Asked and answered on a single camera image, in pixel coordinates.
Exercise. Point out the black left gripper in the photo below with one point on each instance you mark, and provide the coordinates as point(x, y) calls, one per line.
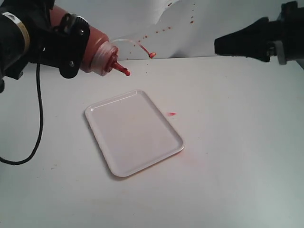
point(62, 47)

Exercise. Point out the red sauce squeeze bottle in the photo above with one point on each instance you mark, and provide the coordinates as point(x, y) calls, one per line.
point(101, 54)

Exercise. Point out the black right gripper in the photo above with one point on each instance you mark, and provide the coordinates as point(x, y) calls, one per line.
point(253, 41)

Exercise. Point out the white paper backdrop sheet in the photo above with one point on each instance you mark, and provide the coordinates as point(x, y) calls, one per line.
point(170, 28)

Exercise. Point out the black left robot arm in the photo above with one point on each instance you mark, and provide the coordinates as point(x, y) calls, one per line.
point(27, 36)

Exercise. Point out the white rectangular tray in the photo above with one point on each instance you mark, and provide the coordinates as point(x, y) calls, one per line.
point(132, 133)

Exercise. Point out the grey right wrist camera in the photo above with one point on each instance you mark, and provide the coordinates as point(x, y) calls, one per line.
point(280, 53)

